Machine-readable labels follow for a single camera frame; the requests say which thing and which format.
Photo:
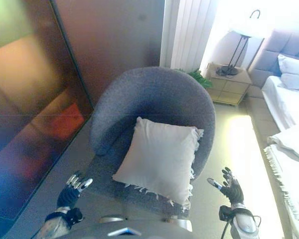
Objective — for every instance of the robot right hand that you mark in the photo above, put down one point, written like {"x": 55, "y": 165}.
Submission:
{"x": 233, "y": 191}

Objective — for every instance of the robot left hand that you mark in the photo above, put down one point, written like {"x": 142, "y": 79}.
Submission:
{"x": 68, "y": 196}

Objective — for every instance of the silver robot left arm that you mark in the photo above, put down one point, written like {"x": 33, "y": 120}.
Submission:
{"x": 52, "y": 226}

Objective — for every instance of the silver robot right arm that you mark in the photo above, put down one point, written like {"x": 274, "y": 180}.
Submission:
{"x": 244, "y": 224}

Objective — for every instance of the grey robot torso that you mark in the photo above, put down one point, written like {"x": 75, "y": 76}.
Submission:
{"x": 99, "y": 234}

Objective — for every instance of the white fringed throw blanket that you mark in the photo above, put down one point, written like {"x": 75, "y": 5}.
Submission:
{"x": 289, "y": 179}

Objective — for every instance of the robot right leg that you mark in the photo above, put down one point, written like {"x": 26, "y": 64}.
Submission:
{"x": 184, "y": 224}

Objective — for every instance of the white folded duvet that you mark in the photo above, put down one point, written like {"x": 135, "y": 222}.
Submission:
{"x": 294, "y": 144}

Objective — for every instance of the beige nightstand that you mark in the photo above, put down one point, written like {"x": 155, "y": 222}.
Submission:
{"x": 229, "y": 92}

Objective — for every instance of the white bed sheet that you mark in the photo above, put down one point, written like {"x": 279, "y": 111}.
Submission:
{"x": 281, "y": 104}

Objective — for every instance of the green potted plant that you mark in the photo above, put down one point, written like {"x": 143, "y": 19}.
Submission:
{"x": 198, "y": 77}

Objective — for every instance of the black table lamp white shade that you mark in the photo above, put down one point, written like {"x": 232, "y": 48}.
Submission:
{"x": 226, "y": 71}

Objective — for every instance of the grey-blue upholstered armchair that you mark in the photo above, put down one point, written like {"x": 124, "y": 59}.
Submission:
{"x": 152, "y": 94}

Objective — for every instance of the white pillow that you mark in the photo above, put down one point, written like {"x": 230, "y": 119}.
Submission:
{"x": 296, "y": 82}
{"x": 294, "y": 64}

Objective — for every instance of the grey padded headboard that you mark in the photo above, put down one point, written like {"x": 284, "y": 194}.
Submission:
{"x": 289, "y": 44}

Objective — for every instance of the white curtain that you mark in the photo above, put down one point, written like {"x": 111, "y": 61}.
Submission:
{"x": 187, "y": 32}

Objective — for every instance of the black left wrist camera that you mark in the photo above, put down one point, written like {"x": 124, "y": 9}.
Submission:
{"x": 76, "y": 216}

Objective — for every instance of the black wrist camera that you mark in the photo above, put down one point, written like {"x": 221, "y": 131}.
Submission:
{"x": 224, "y": 213}
{"x": 76, "y": 216}

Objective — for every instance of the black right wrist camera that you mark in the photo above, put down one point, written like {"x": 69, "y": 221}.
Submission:
{"x": 224, "y": 213}

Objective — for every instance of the beige upholstered bed frame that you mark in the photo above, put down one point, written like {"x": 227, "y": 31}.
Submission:
{"x": 257, "y": 112}

